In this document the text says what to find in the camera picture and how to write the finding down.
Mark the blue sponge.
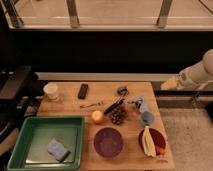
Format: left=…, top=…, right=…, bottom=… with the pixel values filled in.
left=47, top=138, right=70, bottom=162

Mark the white plastic cup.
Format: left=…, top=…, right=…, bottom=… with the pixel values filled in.
left=43, top=83, right=59, bottom=100

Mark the black equipment stand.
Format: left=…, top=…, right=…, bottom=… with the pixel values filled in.
left=0, top=66, right=43, bottom=143

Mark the small blue cup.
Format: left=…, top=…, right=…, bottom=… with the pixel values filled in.
left=140, top=111, right=155, bottom=127

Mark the small dark metal clip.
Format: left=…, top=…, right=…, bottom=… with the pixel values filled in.
left=117, top=86, right=129, bottom=97

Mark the green plastic tray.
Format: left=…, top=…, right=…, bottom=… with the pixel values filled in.
left=7, top=116, right=84, bottom=171

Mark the black handled brush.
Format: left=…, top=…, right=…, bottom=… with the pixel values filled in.
left=104, top=98, right=124, bottom=115

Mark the black remote block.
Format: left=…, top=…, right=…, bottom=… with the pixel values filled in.
left=78, top=84, right=89, bottom=99

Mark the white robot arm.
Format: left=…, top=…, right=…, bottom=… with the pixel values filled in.
left=179, top=49, right=213, bottom=88

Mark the orange apple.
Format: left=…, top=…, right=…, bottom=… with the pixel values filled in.
left=92, top=110, right=104, bottom=124

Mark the purple bowl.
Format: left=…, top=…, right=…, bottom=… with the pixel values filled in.
left=93, top=127, right=124, bottom=158

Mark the yellow banana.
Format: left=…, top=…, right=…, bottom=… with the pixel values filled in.
left=142, top=126, right=156, bottom=157

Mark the orange carrot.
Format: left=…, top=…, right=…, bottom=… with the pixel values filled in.
left=155, top=146, right=166, bottom=155

